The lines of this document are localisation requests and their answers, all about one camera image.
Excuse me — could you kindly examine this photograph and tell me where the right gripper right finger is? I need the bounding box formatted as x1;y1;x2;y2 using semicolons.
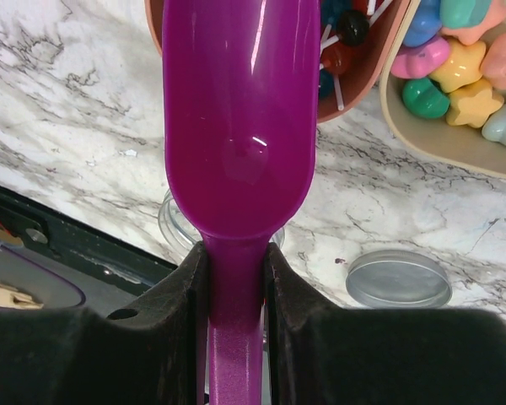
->
263;244;506;405

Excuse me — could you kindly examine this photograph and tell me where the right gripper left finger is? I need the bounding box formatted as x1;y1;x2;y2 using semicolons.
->
0;244;209;404

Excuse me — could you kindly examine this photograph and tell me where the silver jar lid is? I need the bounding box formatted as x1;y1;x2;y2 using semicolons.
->
346;250;452;309

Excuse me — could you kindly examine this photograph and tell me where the clear glass jar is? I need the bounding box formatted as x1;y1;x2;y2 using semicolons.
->
158;189;288;254

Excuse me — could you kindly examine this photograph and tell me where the purple plastic scoop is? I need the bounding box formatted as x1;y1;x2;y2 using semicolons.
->
162;1;320;404

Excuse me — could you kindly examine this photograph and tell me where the tan tray of star candies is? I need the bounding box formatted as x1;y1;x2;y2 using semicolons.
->
380;1;506;179

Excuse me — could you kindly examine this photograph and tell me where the pink tray of lollipops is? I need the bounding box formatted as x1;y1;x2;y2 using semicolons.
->
145;1;410;132

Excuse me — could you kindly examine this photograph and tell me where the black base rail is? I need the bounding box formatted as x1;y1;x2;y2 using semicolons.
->
0;186;176;315

